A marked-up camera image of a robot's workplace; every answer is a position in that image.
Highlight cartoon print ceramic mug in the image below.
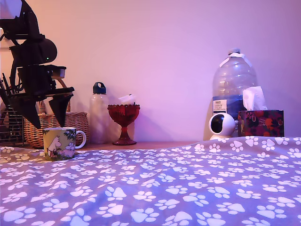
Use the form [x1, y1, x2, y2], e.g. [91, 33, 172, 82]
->
[43, 127, 87, 161]

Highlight wicker basket with handle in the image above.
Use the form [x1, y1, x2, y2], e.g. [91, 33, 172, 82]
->
[23, 79, 91, 149]

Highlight floral tissue box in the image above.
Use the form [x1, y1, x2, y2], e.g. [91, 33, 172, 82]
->
[238, 109, 285, 137]

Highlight paw print blanket cloth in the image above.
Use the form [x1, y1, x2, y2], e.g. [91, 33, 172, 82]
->
[0, 136, 301, 226]

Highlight black utensil handle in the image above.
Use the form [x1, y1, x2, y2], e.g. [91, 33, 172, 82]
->
[0, 80, 8, 106]
[2, 73, 12, 95]

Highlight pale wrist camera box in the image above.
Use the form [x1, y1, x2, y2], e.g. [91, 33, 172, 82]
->
[48, 66, 67, 79]

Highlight wire utensil rack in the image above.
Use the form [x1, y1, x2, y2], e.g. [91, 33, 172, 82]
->
[0, 105, 25, 146]

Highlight large clear water bottle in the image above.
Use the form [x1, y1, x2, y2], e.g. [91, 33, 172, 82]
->
[211, 48, 258, 139]

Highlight white tissue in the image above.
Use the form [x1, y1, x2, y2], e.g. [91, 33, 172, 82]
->
[242, 85, 269, 111]

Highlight red glass goblet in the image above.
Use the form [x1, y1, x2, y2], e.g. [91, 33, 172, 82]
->
[107, 104, 141, 146]

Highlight clear bottle with dark cap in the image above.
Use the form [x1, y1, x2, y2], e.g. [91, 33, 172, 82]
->
[89, 81, 111, 145]

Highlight white packet in goblet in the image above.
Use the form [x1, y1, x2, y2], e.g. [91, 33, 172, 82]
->
[118, 93, 137, 106]

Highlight small white round camera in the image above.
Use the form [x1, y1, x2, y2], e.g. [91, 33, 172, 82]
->
[208, 113, 239, 141]

